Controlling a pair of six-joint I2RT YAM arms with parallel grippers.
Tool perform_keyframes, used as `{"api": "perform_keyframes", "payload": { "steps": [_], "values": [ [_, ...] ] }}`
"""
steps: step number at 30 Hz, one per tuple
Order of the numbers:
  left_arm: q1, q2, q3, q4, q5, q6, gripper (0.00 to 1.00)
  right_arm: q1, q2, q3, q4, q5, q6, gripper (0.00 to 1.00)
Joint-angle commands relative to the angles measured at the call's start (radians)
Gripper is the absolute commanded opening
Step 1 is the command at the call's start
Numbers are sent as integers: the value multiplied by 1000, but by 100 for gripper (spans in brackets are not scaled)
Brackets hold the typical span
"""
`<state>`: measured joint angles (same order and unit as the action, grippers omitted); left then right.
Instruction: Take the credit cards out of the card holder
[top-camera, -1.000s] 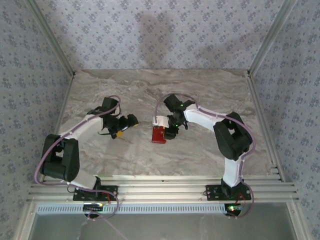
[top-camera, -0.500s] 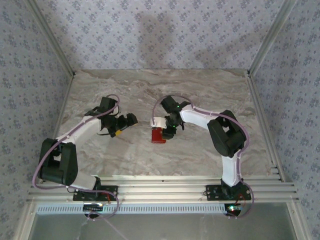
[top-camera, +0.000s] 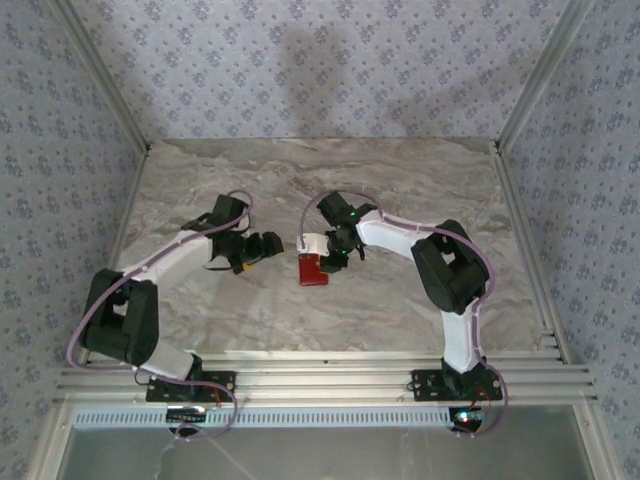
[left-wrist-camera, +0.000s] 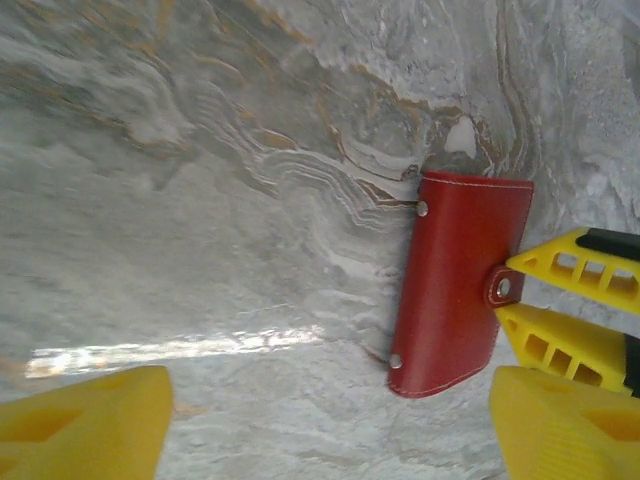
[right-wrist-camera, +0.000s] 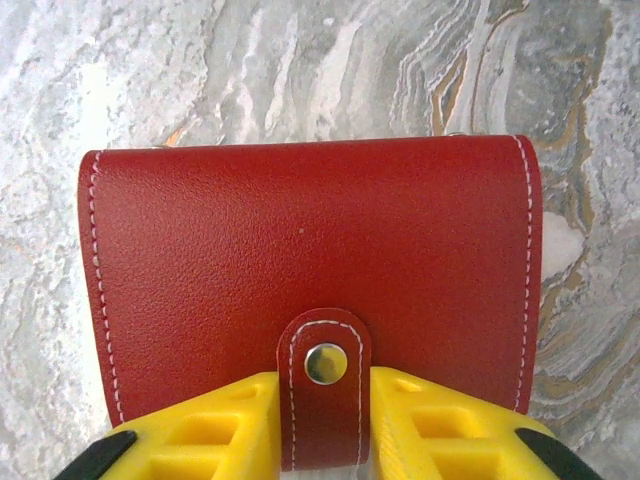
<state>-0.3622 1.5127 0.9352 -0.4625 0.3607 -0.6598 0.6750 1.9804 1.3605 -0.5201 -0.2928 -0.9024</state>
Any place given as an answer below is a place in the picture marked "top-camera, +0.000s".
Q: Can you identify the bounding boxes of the aluminium extrusion base rails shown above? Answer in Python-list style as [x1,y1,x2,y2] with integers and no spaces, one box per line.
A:
[54,349,599,406]

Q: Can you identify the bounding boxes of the black circuit board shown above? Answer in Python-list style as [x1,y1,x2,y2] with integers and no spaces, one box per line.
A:
[166,407,209,422]

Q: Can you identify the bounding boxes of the grey metal sheet panel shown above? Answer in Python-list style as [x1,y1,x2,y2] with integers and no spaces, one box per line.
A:
[63,424,599,480]

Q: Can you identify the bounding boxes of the circuit board with green light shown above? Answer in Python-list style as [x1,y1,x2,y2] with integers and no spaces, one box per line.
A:
[452,408,489,426]

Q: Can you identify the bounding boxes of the aluminium side rail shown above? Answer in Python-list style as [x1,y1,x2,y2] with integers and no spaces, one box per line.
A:
[492,144,571,364]
[74,147,154,369]

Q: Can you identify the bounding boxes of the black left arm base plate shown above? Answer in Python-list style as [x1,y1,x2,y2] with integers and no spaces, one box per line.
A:
[145,369,237,404]

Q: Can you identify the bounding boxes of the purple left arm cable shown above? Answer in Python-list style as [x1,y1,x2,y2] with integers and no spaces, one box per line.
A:
[66,188,255,444]

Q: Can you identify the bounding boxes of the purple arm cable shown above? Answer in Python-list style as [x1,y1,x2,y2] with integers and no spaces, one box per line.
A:
[298,188,510,441]
[66,188,255,444]

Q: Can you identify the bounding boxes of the grey slotted cable duct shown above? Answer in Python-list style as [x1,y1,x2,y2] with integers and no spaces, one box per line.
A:
[73,407,454,430]

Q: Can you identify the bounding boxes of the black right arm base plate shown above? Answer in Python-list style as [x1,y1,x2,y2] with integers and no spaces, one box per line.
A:
[410,368,504,403]

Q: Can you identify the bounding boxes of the aluminium corner post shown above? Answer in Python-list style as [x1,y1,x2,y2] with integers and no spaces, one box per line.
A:
[493,0,597,151]
[49,0,154,154]

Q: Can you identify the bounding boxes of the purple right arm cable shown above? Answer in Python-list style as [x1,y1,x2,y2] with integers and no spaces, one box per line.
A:
[298,188,510,441]

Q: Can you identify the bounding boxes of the aluminium frame leg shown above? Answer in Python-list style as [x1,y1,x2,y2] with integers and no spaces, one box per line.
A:
[24,402,76,480]
[574,403,619,480]

